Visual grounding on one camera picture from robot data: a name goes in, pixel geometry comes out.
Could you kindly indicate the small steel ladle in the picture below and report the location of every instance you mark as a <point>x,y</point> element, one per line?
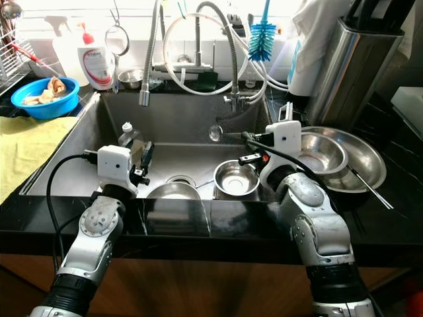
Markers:
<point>215,133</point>

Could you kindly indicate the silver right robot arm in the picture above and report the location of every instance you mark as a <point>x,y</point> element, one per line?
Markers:
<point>317,231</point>

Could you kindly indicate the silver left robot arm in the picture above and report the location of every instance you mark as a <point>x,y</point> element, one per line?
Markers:
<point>96,254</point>

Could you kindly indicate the clear bottle with white cap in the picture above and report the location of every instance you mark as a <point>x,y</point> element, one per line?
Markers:
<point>129,137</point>

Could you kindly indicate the small steel bowl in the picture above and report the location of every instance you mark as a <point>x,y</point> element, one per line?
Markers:
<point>238,185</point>

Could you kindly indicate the wide steel bowl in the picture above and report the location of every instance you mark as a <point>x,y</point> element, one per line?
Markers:
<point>175,193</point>

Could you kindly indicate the stainless steel sink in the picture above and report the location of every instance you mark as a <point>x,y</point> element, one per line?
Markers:
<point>172,119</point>

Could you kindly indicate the medium steel bowl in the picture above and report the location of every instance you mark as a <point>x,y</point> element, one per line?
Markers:
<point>324,155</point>

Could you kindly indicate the dark green sponge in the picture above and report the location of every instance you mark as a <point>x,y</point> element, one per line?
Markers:
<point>205,80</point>

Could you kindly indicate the grey gooseneck faucet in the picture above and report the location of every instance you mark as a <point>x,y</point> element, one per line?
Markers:
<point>234,66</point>

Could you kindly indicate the tiny steel bowl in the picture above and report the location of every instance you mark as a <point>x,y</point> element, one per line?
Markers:
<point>131,79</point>

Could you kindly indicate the white appliance with blue label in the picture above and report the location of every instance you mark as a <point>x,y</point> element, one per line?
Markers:
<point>310,72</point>

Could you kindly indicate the blue bottle brush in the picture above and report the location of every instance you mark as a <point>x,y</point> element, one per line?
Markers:
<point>262,39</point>

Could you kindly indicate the white red pump soap bottle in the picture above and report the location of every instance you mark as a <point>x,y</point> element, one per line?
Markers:
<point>96,66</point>

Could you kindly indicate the yellow dish cloth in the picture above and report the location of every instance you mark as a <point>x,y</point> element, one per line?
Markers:
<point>33,158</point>

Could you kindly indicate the blue plastic bowl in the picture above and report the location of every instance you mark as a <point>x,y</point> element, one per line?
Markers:
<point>46,111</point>

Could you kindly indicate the large steel plate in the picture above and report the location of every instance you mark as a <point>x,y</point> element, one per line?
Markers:
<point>367,158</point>

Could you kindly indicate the brown food scraps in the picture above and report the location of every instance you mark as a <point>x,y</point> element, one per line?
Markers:
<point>56,86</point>

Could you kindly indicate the steel knife block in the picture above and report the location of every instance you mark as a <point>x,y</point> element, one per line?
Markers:
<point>350,79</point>

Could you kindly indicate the small round mesh strainer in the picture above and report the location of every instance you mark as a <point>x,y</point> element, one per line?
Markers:
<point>117,39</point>

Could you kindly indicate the thin steel utensil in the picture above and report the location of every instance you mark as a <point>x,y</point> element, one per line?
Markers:
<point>370,188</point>

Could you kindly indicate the white spray bottle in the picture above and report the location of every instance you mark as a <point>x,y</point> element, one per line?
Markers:
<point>66,53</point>

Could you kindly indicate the brown wooden cabinet front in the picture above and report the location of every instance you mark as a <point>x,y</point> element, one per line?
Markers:
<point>205,290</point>

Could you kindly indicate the white cloth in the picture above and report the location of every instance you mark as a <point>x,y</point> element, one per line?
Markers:
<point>324,23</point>

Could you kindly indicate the white plastic container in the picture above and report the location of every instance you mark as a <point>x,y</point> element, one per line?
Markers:
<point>408,105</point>

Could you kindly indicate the shiny round steel spoon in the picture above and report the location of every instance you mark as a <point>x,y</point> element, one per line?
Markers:
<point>11,8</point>

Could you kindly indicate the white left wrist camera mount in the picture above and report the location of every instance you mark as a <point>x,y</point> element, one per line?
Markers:
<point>114,165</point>

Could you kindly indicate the small white plastic frame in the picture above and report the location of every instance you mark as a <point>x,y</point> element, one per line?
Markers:
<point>281,112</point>

